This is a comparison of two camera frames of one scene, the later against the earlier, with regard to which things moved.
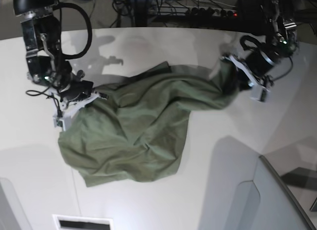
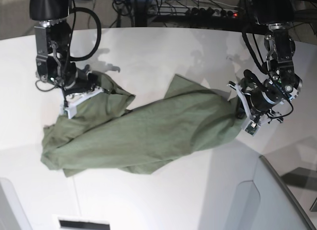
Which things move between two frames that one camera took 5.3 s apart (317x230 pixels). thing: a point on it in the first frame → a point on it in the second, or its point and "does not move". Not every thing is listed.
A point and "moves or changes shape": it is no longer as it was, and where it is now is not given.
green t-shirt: (136, 128) moves or changes shape
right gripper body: (255, 64) → (254, 109)
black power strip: (208, 12) does not move
